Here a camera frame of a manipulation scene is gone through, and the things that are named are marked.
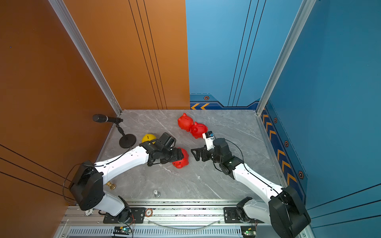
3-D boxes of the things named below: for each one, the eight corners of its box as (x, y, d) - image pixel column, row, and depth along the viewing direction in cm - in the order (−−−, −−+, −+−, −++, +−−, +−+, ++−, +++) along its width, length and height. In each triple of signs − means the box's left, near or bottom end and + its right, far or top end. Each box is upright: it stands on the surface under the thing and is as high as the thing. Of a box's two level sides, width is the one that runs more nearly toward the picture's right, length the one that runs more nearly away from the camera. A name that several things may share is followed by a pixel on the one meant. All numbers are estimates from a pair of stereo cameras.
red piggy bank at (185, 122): (177, 126, 112) (176, 118, 105) (185, 121, 116) (184, 112, 108) (187, 134, 108) (186, 126, 100) (194, 128, 111) (194, 120, 104)
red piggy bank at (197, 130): (190, 138, 106) (190, 130, 98) (194, 129, 111) (193, 121, 103) (204, 141, 104) (205, 133, 96) (207, 132, 109) (208, 123, 101)
